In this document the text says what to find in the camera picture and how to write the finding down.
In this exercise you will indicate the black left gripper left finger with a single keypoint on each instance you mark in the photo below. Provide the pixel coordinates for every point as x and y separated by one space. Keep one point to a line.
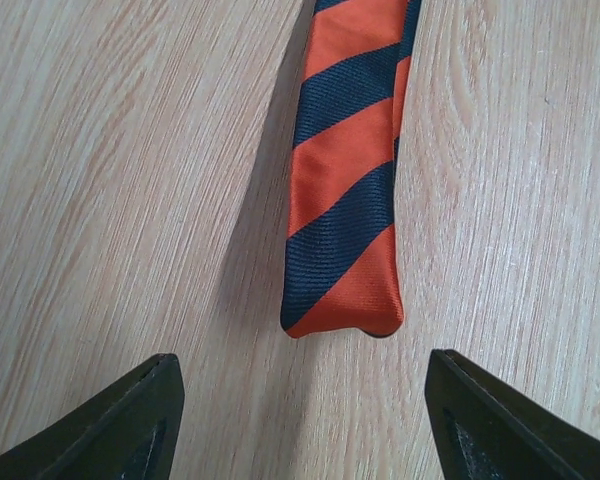
127 431

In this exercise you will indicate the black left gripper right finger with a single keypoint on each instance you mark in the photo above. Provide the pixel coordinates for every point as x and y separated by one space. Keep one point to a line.
485 429

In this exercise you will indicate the orange navy striped tie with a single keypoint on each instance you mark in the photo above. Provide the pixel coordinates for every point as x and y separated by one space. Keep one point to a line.
340 259

